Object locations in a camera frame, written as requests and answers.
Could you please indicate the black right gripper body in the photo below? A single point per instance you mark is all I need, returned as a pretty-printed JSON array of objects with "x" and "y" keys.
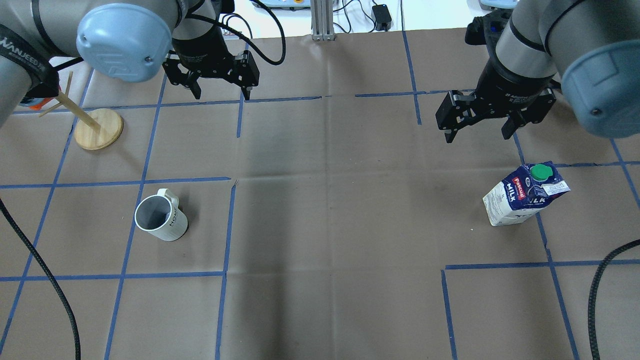
[{"x": 505, "y": 86}]

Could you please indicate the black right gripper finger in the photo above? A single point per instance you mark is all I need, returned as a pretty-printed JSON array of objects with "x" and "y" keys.
[
  {"x": 450, "y": 133},
  {"x": 511, "y": 125}
]

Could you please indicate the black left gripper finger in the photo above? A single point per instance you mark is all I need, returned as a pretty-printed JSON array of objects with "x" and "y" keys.
[
  {"x": 193, "y": 86},
  {"x": 246, "y": 88}
]

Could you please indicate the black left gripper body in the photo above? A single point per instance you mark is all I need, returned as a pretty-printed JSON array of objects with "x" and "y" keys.
[{"x": 204, "y": 50}]

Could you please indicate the Pascual milk carton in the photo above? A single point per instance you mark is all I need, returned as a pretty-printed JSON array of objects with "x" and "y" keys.
[{"x": 524, "y": 193}]

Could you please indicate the white mug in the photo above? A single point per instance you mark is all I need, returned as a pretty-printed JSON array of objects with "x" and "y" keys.
[{"x": 160, "y": 216}]

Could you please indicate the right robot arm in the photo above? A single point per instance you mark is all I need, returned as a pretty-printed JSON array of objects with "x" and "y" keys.
[{"x": 592, "y": 45}]

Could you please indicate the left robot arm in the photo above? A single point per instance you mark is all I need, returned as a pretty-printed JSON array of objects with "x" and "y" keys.
[{"x": 129, "y": 40}]

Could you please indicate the wooden mug tree stand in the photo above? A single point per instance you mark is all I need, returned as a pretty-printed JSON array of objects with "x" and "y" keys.
[{"x": 100, "y": 128}]

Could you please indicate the black power adapter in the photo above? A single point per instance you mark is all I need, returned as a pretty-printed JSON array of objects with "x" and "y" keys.
[{"x": 381, "y": 17}]

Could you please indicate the orange mug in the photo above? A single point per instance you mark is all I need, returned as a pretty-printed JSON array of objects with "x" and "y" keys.
[{"x": 35, "y": 103}]

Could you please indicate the aluminium profile post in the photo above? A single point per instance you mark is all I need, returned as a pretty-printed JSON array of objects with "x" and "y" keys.
[{"x": 322, "y": 20}]

